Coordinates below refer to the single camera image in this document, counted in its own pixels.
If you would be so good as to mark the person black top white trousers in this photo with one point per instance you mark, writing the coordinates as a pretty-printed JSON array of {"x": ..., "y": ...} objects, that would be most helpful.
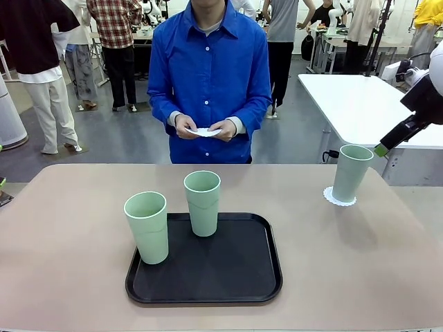
[{"x": 34, "y": 69}]

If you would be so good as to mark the person in black t-shirt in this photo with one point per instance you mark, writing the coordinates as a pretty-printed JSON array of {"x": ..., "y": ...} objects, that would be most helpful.
[{"x": 323, "y": 14}]

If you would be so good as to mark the person in yellow top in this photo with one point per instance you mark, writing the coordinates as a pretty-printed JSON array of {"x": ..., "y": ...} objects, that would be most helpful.
[{"x": 427, "y": 27}]

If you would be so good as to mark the black tripod pole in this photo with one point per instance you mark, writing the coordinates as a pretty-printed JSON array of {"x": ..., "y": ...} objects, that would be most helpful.
[{"x": 379, "y": 38}]

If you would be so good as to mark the person left forearm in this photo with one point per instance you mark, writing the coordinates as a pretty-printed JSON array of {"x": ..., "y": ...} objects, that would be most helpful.
[{"x": 254, "y": 115}]

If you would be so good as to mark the person grey shirt black trousers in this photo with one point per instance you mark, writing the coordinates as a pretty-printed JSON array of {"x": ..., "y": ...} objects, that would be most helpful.
[{"x": 282, "y": 52}]

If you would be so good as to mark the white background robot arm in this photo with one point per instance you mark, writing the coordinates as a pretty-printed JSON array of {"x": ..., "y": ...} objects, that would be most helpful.
[
  {"x": 152, "y": 10},
  {"x": 334, "y": 17}
]

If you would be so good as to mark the person grey patterned trousers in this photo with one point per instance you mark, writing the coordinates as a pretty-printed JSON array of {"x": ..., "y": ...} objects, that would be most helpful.
[{"x": 81, "y": 69}]

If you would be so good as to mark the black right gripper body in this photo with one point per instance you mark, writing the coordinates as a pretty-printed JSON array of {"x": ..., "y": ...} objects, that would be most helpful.
[{"x": 427, "y": 100}]

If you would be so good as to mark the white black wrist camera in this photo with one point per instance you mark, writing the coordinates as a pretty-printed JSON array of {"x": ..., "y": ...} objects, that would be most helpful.
[{"x": 404, "y": 71}]

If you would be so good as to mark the person right hand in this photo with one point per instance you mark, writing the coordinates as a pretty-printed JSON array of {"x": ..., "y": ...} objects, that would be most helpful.
[{"x": 185, "y": 126}]

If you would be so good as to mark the black plastic tray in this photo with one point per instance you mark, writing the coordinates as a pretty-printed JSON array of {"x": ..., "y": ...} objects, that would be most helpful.
[{"x": 214, "y": 269}]

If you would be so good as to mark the white cylindrical air purifier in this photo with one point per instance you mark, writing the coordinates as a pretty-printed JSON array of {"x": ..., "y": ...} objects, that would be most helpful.
[{"x": 8, "y": 117}]

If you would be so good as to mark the person in blue shirt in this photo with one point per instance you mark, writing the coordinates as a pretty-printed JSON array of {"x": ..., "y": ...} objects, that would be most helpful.
[{"x": 207, "y": 69}]

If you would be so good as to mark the pale green tall cup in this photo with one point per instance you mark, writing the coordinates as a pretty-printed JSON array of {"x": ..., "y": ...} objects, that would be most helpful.
[
  {"x": 149, "y": 231},
  {"x": 202, "y": 207},
  {"x": 351, "y": 173}
]

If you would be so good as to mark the person in plaid shirt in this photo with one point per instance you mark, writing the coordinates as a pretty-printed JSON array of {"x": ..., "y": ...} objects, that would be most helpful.
[{"x": 114, "y": 52}]

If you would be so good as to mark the background work table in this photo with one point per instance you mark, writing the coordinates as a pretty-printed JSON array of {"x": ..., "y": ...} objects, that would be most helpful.
[{"x": 142, "y": 38}]

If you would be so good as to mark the large white table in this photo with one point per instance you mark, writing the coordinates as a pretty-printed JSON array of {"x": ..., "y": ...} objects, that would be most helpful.
[{"x": 363, "y": 110}]

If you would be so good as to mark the figure in beige coat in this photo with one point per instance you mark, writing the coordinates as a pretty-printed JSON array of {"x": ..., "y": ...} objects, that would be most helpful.
[{"x": 360, "y": 31}]

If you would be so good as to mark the person right forearm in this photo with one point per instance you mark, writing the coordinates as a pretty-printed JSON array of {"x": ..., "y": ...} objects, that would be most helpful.
[{"x": 161, "y": 110}]

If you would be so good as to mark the person left hand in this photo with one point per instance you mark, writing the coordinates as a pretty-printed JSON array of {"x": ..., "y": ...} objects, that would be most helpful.
[{"x": 226, "y": 129}]

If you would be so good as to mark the black hanging bag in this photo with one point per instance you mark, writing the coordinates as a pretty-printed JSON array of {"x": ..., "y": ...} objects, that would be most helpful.
[{"x": 307, "y": 46}]

